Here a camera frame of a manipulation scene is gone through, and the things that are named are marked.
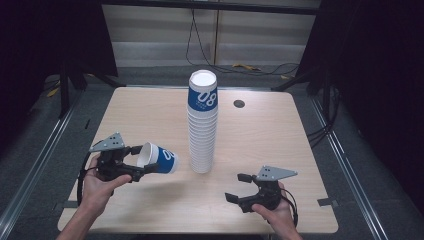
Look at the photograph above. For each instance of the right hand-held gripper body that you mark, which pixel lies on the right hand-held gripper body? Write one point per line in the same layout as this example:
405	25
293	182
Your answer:
268	196

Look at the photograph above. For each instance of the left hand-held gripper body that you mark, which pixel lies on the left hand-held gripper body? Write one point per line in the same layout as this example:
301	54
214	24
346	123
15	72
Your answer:
110	166

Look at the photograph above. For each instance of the blue printed paper cup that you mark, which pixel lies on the blue printed paper cup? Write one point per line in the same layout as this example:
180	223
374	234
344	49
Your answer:
165	160

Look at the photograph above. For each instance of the stack of white paper cups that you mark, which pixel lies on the stack of white paper cups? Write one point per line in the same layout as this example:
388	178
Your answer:
201	140

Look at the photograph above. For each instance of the person's right hand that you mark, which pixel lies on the person's right hand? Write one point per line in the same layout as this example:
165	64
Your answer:
280	218

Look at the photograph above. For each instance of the person's left hand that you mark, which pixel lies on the person's left hand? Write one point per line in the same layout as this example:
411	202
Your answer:
95	193

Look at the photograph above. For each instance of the small black floor strip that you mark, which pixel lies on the small black floor strip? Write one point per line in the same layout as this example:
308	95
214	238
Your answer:
87	124

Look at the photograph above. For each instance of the grey tape strip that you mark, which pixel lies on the grey tape strip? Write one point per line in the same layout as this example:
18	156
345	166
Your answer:
326	201
70	204

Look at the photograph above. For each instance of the dark round table grommet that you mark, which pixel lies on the dark round table grommet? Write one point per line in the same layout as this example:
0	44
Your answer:
239	103

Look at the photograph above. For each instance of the black metal stand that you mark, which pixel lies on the black metal stand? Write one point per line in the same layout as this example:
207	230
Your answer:
64	96
325	90

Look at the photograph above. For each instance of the yellow tape scrap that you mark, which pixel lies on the yellow tape scrap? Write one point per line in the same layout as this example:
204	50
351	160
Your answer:
52	92
246	67

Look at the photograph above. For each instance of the black curtain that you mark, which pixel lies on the black curtain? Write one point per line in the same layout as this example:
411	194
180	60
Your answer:
40	40
376	83

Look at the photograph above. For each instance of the black overhead bar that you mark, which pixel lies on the black overhead bar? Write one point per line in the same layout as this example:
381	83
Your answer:
206	6

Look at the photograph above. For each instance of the metal floor rail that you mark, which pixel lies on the metal floor rail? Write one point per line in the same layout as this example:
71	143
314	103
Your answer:
346	166
40	160

